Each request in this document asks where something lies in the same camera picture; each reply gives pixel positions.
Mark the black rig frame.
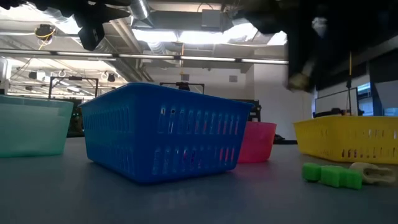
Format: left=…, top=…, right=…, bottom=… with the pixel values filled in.
left=159, top=81, right=205, bottom=95

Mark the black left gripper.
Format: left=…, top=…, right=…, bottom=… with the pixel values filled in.
left=73, top=4, right=132, bottom=52

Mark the long ceiling light strip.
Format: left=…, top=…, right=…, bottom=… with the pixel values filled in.
left=0, top=48, right=289, bottom=66

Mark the black table frame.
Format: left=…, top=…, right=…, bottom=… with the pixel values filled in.
left=67, top=130, right=299, bottom=146

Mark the silver round air duct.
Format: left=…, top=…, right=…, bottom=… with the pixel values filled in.
left=30, top=0, right=153, bottom=82

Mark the teal plastic bin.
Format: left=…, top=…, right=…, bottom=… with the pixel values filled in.
left=0, top=94, right=75, bottom=158

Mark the pink plastic bowl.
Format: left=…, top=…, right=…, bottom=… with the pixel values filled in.
left=238, top=121, right=277, bottom=164

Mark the beige plastic skull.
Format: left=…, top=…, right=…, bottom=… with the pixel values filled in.
left=285, top=72, right=312, bottom=93
left=349, top=161, right=396, bottom=185

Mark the blue plastic basket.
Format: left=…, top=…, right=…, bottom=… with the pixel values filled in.
left=78, top=82, right=254, bottom=184

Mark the yellow cord reel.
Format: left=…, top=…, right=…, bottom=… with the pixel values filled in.
left=33, top=24, right=57, bottom=50

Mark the yellow plastic basket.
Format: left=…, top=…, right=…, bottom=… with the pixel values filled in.
left=292, top=115, right=398, bottom=165

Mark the green plastic monster hand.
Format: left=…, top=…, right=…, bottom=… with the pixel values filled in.
left=302, top=162, right=364, bottom=191

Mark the black background robot rig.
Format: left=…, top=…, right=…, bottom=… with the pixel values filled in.
left=231, top=98, right=262, bottom=123

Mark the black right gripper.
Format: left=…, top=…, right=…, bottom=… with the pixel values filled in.
left=239, top=0, right=398, bottom=93

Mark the grey ceiling air unit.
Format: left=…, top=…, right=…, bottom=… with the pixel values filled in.
left=200, top=8, right=224, bottom=32

